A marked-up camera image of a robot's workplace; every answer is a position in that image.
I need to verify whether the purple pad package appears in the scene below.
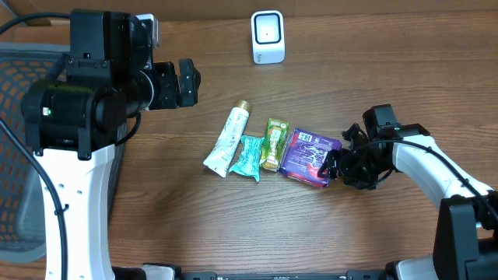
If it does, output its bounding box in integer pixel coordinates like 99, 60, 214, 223
279, 128, 342, 188

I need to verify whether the green juice pouch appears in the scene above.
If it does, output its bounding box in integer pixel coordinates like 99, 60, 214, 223
260, 118, 289, 172

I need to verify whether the teal snack wrapper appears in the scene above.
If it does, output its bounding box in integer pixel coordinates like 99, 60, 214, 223
229, 135, 264, 183

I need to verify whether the white tube gold cap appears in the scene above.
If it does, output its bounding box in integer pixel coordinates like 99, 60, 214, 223
203, 100, 251, 177

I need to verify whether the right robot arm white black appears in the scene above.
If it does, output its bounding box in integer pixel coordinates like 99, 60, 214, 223
318, 104, 497, 280

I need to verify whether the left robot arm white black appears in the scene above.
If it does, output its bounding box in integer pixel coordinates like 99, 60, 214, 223
21, 9, 201, 279

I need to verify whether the white barcode scanner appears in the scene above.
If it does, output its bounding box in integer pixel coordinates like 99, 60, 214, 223
251, 10, 286, 65

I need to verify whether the black mesh basket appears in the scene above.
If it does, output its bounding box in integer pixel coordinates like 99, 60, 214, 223
0, 41, 125, 264

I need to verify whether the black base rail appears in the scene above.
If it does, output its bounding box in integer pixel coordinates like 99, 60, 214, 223
175, 270, 392, 280

